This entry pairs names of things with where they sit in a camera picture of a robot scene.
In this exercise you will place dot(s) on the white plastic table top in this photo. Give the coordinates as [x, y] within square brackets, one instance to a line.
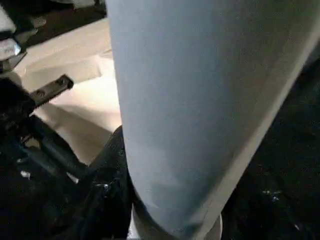
[75, 115]

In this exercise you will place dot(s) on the white plastic table leg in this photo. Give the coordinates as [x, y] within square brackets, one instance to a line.
[200, 100]

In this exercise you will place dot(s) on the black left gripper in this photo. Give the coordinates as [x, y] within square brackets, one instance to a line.
[17, 105]

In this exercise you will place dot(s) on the glossy black mat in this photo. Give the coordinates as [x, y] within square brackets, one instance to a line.
[305, 125]

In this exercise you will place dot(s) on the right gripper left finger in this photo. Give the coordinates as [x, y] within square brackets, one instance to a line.
[107, 205]

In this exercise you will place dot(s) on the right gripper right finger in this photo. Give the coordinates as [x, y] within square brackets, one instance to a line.
[272, 215]

